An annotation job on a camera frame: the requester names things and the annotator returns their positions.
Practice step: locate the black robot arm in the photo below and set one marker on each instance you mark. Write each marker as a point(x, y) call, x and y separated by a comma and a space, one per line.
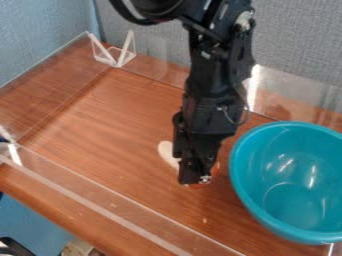
point(219, 24)

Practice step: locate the clear acrylic left barrier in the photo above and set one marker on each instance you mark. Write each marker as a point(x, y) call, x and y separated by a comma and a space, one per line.
point(34, 96)

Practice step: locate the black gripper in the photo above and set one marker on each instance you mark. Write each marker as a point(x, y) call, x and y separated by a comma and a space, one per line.
point(213, 104)

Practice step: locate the clear acrylic corner bracket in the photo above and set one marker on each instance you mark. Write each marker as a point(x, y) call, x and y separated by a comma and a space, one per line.
point(114, 56)

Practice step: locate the clear acrylic back barrier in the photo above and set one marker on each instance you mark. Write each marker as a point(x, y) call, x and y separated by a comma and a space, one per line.
point(142, 94)

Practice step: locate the clear acrylic barrier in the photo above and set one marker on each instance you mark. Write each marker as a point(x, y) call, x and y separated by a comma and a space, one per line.
point(100, 215)
point(142, 94)
point(34, 96)

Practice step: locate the clear acrylic front barrier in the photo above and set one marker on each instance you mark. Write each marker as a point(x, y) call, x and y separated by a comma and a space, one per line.
point(100, 215)

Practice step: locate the brown toy mushroom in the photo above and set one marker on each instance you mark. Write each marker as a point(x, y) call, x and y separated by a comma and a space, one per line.
point(164, 151)

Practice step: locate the blue plastic bowl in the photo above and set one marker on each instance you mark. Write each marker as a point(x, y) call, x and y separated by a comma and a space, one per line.
point(285, 170)

